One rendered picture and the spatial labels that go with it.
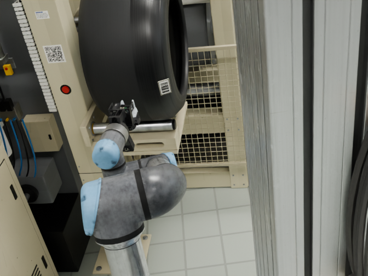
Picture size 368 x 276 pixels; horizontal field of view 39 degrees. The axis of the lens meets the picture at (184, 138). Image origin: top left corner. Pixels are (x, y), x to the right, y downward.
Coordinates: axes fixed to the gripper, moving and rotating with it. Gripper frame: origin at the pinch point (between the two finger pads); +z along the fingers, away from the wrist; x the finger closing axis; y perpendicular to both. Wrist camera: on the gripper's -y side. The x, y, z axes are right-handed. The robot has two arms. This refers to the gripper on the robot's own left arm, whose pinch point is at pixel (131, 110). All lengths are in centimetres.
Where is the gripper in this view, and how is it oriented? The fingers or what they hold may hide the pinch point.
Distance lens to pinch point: 177.4
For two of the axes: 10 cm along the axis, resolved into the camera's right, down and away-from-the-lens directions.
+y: -1.2, -8.7, -4.7
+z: 1.3, -4.9, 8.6
